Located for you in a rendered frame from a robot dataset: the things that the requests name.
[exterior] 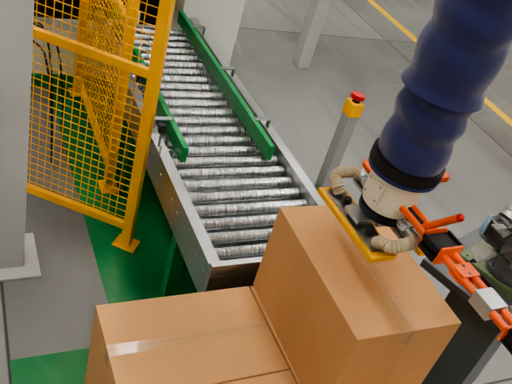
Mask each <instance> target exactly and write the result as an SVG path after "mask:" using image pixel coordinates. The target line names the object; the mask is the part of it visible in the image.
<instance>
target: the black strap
mask: <svg viewBox="0 0 512 384"><path fill-rule="evenodd" d="M370 160H371V162H372V163H373V165H374V166H375V167H376V169H377V170H378V171H379V172H381V173H382V174H383V175H385V176H386V177H387V178H389V179H390V180H392V181H394V182H396V183H398V184H401V185H404V186H406V187H412V188H416V189H428V188H432V187H436V186H437V185H438V184H439V183H440V181H441V179H442V177H443V176H444V173H445V171H446V168H444V169H443V170H442V171H441V172H440V173H439V174H438V175H436V176H434V177H431V178H425V177H417V176H414V175H411V174H408V173H405V172H403V171H401V170H399V169H397V168H396V167H395V166H393V165H392V164H391V163H390V162H389V161H387V160H386V158H385V157H384V156H383V154H382V153H381V151H380V149H379V138H377V139H376V140H375V142H374V143H373V147H372V148H371V150H370Z"/></svg>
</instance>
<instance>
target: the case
mask: <svg viewBox="0 0 512 384"><path fill-rule="evenodd" d="M396 254H397V253H396ZM253 285H254V288H255V289H256V291H257V294H258V296H259V298H260V300H261V302H262V304H263V306H264V309H265V311H266V313H267V315H268V317H269V319H270V321H271V324H272V325H273V327H274V330H275V332H276V333H277V336H278V338H279V340H280V343H281V344H282V346H283V349H284V350H285V352H286V355H287V357H288V359H289V361H290V363H291V365H292V367H293V370H294V372H295V374H296V376H297V378H298V380H299V382H300V384H421V383H422V382H423V381H424V379H425V377H426V376H427V374H428V373H429V372H430V370H431V368H432V367H433V365H434V364H435V363H436V361H437V359H438V358H439V356H440V355H441V354H442V352H443V350H444V349H445V347H446V346H447V345H448V343H449V342H450V340H451V338H452V337H453V335H454V334H455V333H456V331H457V329H458V328H459V326H460V325H461V324H462V323H461V321H460V320H459V319H458V318H457V316H456V315H455V313H454V312H453V310H452V309H451V308H450V307H449V306H448V304H447V303H446V301H445V300H444V299H443V297H442V296H441V295H440V294H439V292H438V291H437V289H436V288H435V287H434V285H433V284H432V283H431V282H430V280H429V279H428V278H427V276H426V275H425V273H424V272H423V271H422V269H421V268H420V267H419V266H418V264H417V263H416V261H415V260H414V258H413V257H412V256H411V255H410V254H409V252H408V251H406V252H402V253H399V254H397V257H396V259H395V260H390V261H380V262H375V263H369V262H368V260H367V259H366V258H365V257H364V256H363V254H362V252H361V251H360V249H359V248H358V247H357V246H356V244H355V243H354V241H353V240H352V239H351V237H350V236H349V235H348V234H347V232H346V231H345V229H344V227H343V226H342V225H341V224H340V223H339V221H338V220H337V218H336V217H335V215H334V214H333V212H332V211H331V210H330V209H329V207H328V206H327V205H319V206H289V207H280V208H279V211H278V214H277V218H276V220H275V223H274V226H273V228H272V231H271V234H270V238H269V239H268V242H267V246H266V248H265V251H264V254H263V257H262V259H261V263H260V266H259V268H258V272H257V274H256V277H255V279H254V282H253Z"/></svg>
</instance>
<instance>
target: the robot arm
mask: <svg viewBox="0 0 512 384"><path fill-rule="evenodd" d="M479 235H480V237H481V238H482V239H483V240H484V241H485V242H486V243H488V244H489V245H490V246H489V245H488V246H485V247H484V248H480V247H478V246H472V247H471V251H472V253H473V256H474V258H473V259H472V260H470V261H468V262H469V263H470V264H476V263H482V262H485V266H486V268H487V270H488V272H489V273H490V274H491V275H492V276H493V277H494V278H495V279H496V280H498V281H500V282H501V283H503V284H505V285H507V286H510V287H512V201H511V202H510V203H509V204H508V205H507V206H506V207H505V208H504V209H503V210H502V211H500V212H499V214H498V215H497V216H496V215H490V216H489V217H488V218H487V219H486V220H485V221H484V222H483V223H482V225H481V227H480V229H479ZM493 248H494V250H493Z"/></svg>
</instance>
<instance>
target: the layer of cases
mask: <svg viewBox="0 0 512 384"><path fill-rule="evenodd" d="M86 377H87V381H88V384H300V382H299V380H298V378H297V376H296V374H295V372H294V370H293V367H292V365H291V363H290V361H289V359H288V357H287V355H286V352H285V350H284V349H283V346H282V344H281V343H280V340H279V338H278V336H277V333H276V332H275V330H274V327H273V325H272V324H271V321H270V319H269V317H268V315H267V313H266V311H265V309H264V306H263V304H262V302H261V300H260V298H259V296H258V294H257V291H256V289H255V288H254V286H250V287H248V286H243V287H236V288H230V289H224V290H213V291H206V292H200V293H188V294H182V295H176V296H165V297H159V298H152V299H141V300H134V301H128V302H117V303H111V304H104V305H98V306H95V312H94V322H93V328H92V333H91V343H90V349H89V355H88V365H87V370H86Z"/></svg>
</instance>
